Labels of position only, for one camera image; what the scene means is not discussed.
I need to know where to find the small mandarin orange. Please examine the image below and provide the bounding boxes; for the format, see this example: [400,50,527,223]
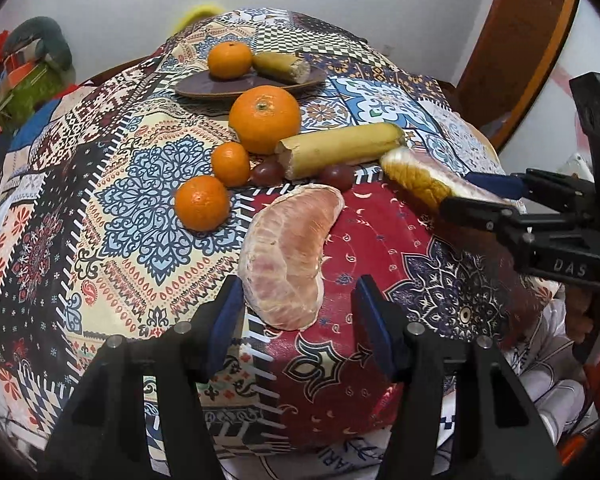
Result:
[207,41,254,80]
[211,141,252,188]
[174,175,231,233]

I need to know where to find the brown oval plate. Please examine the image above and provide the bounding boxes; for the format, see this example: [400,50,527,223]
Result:
[174,62,327,100]

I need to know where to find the large peeled pomelo segment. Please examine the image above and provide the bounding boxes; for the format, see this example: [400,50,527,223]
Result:
[238,184,346,332]

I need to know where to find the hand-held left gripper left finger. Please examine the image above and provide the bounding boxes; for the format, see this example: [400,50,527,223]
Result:
[37,275,246,480]

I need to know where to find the white printed bed sheet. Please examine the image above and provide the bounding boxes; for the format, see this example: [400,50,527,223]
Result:
[220,300,598,480]

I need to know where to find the large orange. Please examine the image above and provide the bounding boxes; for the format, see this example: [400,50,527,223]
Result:
[228,86,302,156]

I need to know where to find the short greenish banana piece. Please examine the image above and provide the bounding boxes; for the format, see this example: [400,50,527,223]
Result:
[252,51,312,85]

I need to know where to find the white sliding door with hearts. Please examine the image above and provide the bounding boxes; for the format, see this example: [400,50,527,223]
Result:
[500,0,600,171]

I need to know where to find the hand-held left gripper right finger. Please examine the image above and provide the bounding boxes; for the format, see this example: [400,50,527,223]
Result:
[352,274,563,480]

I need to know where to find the wooden wardrobe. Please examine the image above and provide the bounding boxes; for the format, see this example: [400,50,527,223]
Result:
[455,0,582,152]

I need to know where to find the long yellow banana piece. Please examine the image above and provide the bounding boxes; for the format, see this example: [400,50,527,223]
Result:
[274,122,407,180]

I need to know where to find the orange box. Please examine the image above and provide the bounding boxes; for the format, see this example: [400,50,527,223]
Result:
[2,54,47,86]

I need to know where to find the person's right hand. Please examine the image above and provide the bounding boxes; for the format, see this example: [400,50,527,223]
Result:
[564,287,598,363]

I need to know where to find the dark red grape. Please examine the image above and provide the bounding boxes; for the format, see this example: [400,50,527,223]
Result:
[250,160,285,186]
[317,163,355,192]

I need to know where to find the yellow foam tube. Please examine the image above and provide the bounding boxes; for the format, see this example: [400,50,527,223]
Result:
[172,4,227,32]

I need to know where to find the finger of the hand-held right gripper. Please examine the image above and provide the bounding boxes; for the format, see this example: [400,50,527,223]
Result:
[437,194,537,247]
[464,169,598,215]

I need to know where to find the patchwork patterned blanket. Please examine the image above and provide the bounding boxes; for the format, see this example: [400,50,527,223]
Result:
[0,7,563,466]

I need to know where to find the small peeled pomelo segment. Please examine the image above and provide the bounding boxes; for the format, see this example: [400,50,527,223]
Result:
[380,146,518,211]

